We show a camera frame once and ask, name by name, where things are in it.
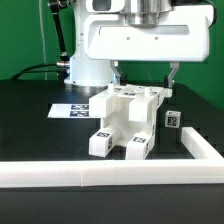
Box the black cable bundle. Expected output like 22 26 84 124
10 61 71 81

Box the white boundary fence frame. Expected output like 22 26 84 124
0 127 224 188

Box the white chair seat part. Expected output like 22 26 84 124
101 91 158 147

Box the white flat tagged plate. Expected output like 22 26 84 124
48 104 92 119

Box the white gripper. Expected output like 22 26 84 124
84 0 214 88

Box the white tagged cube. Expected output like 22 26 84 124
165 111 181 128

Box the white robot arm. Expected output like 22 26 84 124
66 0 217 92

